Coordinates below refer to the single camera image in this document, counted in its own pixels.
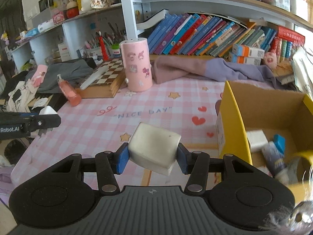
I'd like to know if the beige foam block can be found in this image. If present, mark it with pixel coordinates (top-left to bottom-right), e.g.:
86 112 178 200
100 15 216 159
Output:
128 122 181 176

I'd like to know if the white charger plug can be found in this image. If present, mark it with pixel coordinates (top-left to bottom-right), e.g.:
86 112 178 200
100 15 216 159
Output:
246 129 268 153

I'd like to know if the blue object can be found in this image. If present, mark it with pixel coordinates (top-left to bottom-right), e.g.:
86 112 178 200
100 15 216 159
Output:
273 134 285 156

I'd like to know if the yellow tape roll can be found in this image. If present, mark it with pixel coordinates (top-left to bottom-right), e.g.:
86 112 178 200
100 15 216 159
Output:
287 150 312 185

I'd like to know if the white small plug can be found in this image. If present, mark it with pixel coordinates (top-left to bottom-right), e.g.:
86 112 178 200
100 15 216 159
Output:
39 106 57 115

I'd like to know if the pink checked tablecloth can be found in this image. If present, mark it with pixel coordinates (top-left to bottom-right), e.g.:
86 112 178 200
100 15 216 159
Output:
11 78 224 186

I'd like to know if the orange pink bottle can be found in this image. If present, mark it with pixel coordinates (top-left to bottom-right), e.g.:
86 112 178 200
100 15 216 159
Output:
57 74 82 107

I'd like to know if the grey clothing pile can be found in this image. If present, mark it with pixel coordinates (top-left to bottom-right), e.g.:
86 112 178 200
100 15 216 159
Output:
25 60 93 94

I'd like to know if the wooden chess board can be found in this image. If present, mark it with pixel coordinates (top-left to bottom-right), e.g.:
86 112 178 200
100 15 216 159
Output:
75 58 126 99

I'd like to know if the yellow cardboard box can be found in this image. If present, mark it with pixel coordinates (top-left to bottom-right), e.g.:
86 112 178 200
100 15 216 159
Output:
216 81 312 203

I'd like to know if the pink cylinder container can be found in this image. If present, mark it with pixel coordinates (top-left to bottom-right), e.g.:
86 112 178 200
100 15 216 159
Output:
119 38 153 92

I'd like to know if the red figurine pen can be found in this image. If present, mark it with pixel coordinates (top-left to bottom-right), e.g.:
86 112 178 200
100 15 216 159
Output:
98 31 109 61

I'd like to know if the pink purple cloth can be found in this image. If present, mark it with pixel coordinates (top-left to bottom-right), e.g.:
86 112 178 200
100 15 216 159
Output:
151 55 282 89

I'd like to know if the orange white box lower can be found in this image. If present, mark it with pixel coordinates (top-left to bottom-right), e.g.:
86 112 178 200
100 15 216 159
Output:
228 52 262 66

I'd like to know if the orange white box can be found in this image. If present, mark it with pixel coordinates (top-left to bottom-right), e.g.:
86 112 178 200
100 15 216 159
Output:
228 52 262 66
232 43 265 59

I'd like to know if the orange white box upper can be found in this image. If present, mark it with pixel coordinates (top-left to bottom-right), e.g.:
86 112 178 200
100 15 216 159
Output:
232 43 265 59

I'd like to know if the pink pig plush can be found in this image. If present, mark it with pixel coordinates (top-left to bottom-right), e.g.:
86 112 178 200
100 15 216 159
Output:
263 52 277 71

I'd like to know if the white tote bag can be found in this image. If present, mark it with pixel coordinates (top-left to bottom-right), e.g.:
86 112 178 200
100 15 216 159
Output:
292 46 312 99

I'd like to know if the red thick dictionary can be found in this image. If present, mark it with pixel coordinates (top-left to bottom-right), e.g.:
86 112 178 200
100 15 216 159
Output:
277 26 305 46

